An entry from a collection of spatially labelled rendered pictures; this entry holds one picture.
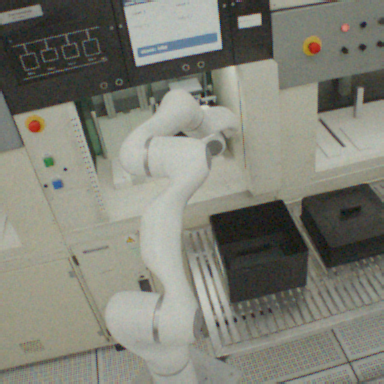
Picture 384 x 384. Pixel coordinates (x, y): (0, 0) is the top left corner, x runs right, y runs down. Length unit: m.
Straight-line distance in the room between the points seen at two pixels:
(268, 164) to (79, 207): 0.73
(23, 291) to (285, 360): 1.26
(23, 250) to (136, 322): 0.93
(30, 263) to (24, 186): 0.39
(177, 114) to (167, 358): 0.61
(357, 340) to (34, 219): 1.62
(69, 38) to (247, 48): 0.57
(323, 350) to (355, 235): 0.86
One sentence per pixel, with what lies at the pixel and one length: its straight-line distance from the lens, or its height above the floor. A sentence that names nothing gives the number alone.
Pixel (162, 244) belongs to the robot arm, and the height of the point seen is 1.28.
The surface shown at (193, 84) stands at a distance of 1.85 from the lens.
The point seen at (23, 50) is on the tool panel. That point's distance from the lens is 1.45.
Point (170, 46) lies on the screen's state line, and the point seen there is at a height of 1.51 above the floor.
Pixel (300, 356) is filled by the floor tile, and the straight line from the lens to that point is 2.33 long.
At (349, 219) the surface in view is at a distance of 1.70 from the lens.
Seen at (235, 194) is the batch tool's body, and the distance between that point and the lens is 1.81.
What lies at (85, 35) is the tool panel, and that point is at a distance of 1.42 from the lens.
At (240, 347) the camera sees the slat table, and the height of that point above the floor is 0.76.
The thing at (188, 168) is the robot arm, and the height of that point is 1.41.
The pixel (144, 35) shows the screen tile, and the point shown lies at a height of 1.56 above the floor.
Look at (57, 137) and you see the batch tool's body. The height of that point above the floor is 1.28.
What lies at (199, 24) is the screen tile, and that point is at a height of 1.56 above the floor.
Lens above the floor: 2.01
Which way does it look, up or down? 37 degrees down
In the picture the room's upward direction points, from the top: 9 degrees counter-clockwise
